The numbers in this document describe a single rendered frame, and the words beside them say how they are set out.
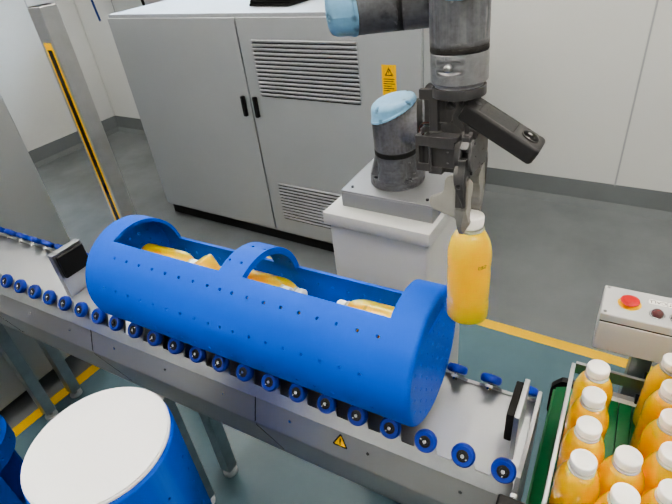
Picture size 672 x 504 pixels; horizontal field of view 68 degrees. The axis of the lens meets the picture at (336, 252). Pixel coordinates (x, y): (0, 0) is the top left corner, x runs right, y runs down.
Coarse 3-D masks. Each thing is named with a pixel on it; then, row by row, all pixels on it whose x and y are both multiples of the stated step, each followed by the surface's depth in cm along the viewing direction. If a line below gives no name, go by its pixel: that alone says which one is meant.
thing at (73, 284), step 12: (72, 240) 156; (60, 252) 151; (72, 252) 152; (84, 252) 156; (60, 264) 150; (72, 264) 153; (84, 264) 157; (60, 276) 153; (72, 276) 156; (84, 276) 160; (72, 288) 157; (84, 288) 160
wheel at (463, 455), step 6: (456, 444) 96; (462, 444) 95; (468, 444) 95; (456, 450) 95; (462, 450) 95; (468, 450) 94; (456, 456) 95; (462, 456) 94; (468, 456) 94; (474, 456) 94; (456, 462) 95; (462, 462) 95; (468, 462) 94
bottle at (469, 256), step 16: (464, 240) 76; (480, 240) 75; (448, 256) 79; (464, 256) 76; (480, 256) 76; (448, 272) 80; (464, 272) 77; (480, 272) 77; (448, 288) 82; (464, 288) 79; (480, 288) 79; (448, 304) 83; (464, 304) 80; (480, 304) 81; (464, 320) 82; (480, 320) 82
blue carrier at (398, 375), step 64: (128, 256) 120; (256, 256) 110; (128, 320) 128; (192, 320) 110; (256, 320) 102; (320, 320) 96; (384, 320) 91; (448, 320) 103; (320, 384) 99; (384, 384) 90
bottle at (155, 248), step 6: (144, 246) 139; (150, 246) 138; (156, 246) 138; (162, 246) 138; (156, 252) 136; (162, 252) 135; (168, 252) 135; (174, 252) 134; (180, 252) 134; (186, 252) 135; (180, 258) 132; (186, 258) 133; (192, 258) 133
